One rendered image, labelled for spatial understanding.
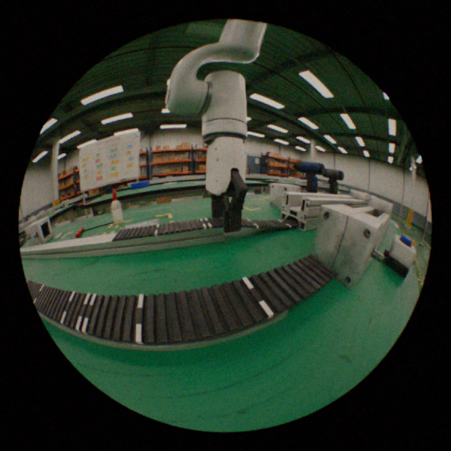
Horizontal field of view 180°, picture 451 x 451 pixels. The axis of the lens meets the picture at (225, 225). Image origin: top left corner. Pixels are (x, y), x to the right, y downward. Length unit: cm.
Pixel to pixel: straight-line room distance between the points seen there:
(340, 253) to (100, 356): 31
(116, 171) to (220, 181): 292
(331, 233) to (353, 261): 5
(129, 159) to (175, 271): 288
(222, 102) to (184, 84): 7
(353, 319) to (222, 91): 38
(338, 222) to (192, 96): 29
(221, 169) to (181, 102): 14
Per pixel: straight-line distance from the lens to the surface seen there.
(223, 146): 23
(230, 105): 26
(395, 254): 38
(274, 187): 58
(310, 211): 37
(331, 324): 18
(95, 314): 15
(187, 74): 26
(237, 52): 33
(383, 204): 60
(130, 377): 15
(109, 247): 31
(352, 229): 21
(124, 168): 303
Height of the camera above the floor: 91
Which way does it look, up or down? 21 degrees down
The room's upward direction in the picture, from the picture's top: straight up
